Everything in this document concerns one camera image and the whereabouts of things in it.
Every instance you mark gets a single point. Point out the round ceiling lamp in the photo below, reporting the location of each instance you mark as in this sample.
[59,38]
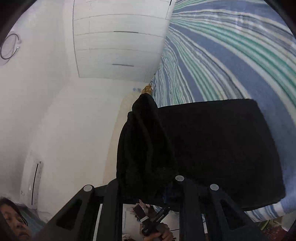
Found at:
[9,49]

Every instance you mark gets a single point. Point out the black pants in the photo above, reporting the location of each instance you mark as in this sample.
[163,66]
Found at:
[208,150]

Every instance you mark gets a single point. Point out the white wardrobe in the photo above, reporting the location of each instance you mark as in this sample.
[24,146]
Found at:
[115,46]

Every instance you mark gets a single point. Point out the bed with striped sheet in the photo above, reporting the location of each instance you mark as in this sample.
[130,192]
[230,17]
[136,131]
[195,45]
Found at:
[219,58]

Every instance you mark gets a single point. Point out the person's head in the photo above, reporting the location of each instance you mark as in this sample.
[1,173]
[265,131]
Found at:
[12,220]

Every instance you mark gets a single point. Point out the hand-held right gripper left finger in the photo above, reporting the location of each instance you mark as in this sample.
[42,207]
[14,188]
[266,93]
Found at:
[111,208]

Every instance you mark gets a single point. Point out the small wall socket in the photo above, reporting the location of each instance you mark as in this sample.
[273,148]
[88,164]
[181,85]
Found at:
[137,89]

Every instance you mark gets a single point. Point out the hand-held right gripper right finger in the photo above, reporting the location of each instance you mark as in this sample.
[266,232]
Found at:
[189,208]

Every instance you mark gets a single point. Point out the white air conditioner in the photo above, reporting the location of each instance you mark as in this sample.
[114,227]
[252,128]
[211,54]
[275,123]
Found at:
[34,183]

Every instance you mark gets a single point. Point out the red patterned rug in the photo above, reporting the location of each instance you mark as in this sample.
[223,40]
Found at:
[270,228]

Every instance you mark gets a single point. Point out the cream padded headboard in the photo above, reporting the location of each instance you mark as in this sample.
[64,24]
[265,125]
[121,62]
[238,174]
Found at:
[122,120]

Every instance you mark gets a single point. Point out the orange floral blanket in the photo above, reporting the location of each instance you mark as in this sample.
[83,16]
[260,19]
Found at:
[148,89]

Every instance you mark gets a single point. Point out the person's left hand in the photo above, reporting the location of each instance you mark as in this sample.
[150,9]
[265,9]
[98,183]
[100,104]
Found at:
[165,234]

